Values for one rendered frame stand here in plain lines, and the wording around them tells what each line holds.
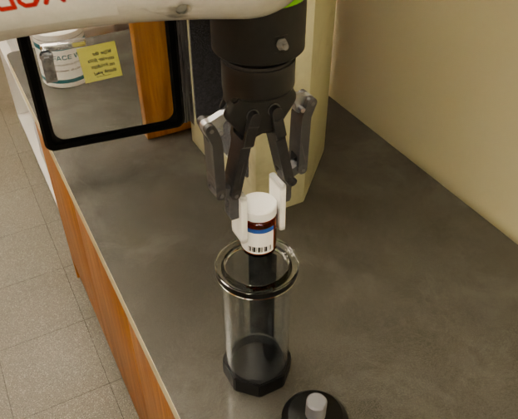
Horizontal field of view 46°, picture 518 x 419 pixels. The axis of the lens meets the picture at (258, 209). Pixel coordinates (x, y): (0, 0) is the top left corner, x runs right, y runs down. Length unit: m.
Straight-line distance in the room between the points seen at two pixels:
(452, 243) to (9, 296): 1.77
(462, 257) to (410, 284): 0.13
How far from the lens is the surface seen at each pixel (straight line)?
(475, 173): 1.31
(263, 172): 1.14
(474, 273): 1.15
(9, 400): 2.20
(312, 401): 0.85
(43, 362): 2.25
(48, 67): 1.26
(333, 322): 1.02
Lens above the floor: 1.71
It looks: 39 degrees down
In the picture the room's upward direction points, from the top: straight up
